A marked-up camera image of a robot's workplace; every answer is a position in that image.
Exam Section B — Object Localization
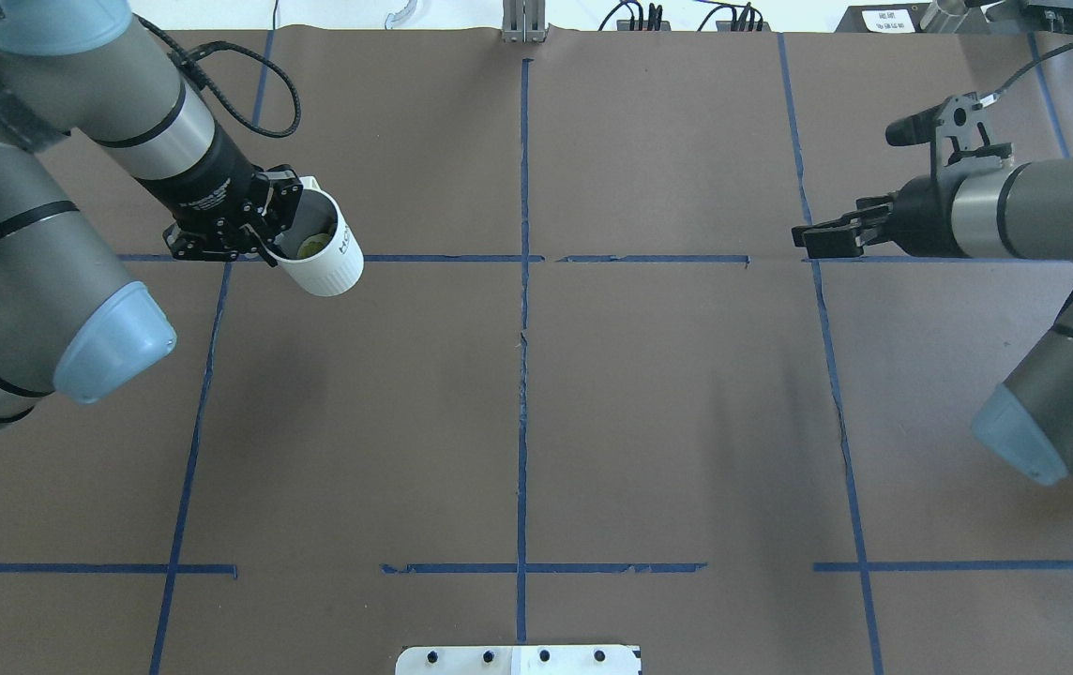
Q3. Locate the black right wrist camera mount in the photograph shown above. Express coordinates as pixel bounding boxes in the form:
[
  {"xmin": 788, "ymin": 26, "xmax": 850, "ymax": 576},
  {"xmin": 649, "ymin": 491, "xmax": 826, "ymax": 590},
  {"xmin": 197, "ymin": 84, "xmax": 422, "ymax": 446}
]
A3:
[{"xmin": 884, "ymin": 91, "xmax": 1014, "ymax": 179}]

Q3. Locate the aluminium frame post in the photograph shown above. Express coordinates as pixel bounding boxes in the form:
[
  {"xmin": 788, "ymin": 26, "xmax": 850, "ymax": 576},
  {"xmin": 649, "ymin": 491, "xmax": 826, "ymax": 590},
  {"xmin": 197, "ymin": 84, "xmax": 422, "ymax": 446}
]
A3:
[{"xmin": 501, "ymin": 0, "xmax": 548, "ymax": 44}]

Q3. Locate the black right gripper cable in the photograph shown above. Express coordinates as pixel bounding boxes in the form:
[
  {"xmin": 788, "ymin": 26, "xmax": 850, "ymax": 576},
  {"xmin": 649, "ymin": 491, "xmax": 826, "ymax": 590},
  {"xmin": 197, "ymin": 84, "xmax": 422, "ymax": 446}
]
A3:
[{"xmin": 979, "ymin": 19, "xmax": 1073, "ymax": 106}]

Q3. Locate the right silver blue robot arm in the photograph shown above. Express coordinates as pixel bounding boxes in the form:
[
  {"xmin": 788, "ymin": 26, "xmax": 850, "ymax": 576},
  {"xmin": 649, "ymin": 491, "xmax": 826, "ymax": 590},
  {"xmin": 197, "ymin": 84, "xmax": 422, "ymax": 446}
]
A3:
[{"xmin": 787, "ymin": 157, "xmax": 1073, "ymax": 508}]

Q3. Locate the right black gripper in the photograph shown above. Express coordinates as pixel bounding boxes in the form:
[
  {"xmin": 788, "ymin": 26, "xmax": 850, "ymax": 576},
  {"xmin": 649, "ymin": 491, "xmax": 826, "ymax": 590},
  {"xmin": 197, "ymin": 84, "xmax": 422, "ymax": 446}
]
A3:
[{"xmin": 791, "ymin": 175, "xmax": 961, "ymax": 260}]

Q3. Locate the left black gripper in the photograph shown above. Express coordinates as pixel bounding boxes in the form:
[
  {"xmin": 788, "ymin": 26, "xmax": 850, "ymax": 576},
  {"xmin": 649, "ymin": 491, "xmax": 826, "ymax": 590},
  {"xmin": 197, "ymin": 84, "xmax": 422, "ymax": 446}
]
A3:
[{"xmin": 164, "ymin": 165, "xmax": 302, "ymax": 266}]

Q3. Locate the white ribbed HOME mug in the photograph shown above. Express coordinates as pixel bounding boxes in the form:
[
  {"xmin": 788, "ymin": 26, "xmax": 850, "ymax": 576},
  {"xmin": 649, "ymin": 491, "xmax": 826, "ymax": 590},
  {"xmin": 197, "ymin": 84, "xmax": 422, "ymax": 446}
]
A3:
[{"xmin": 271, "ymin": 176, "xmax": 364, "ymax": 296}]

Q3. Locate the white label sheet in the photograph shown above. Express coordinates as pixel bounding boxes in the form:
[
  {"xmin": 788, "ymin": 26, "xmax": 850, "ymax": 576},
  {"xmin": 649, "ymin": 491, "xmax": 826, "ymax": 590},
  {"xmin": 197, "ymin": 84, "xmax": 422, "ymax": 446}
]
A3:
[{"xmin": 861, "ymin": 8, "xmax": 917, "ymax": 35}]

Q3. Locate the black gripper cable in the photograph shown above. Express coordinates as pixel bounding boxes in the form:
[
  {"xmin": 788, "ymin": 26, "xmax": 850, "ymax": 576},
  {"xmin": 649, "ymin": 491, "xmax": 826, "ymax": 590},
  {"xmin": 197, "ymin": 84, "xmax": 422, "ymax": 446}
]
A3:
[
  {"xmin": 979, "ymin": 19, "xmax": 1073, "ymax": 106},
  {"xmin": 131, "ymin": 15, "xmax": 303, "ymax": 140}
]

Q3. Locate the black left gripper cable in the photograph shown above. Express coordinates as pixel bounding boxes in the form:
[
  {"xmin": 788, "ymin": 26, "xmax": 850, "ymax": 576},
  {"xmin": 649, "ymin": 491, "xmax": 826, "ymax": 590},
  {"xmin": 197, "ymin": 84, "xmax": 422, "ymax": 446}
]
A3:
[{"xmin": 131, "ymin": 15, "xmax": 303, "ymax": 140}]

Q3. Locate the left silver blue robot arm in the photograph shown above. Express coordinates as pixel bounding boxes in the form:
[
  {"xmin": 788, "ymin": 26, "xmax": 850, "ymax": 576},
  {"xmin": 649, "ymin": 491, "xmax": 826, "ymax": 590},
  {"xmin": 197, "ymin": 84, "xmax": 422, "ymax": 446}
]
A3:
[{"xmin": 0, "ymin": 1, "xmax": 304, "ymax": 431}]

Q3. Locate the yellow green lemon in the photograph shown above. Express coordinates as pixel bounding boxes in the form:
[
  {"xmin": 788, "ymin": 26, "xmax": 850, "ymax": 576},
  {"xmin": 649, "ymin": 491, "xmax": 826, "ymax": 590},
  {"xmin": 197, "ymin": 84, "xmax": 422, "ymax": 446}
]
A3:
[{"xmin": 296, "ymin": 233, "xmax": 332, "ymax": 261}]

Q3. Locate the white pillar with base plate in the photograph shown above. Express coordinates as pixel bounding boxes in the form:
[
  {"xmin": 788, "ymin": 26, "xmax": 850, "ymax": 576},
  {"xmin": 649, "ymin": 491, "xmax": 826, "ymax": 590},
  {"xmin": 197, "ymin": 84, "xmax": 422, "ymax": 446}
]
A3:
[{"xmin": 394, "ymin": 644, "xmax": 644, "ymax": 674}]

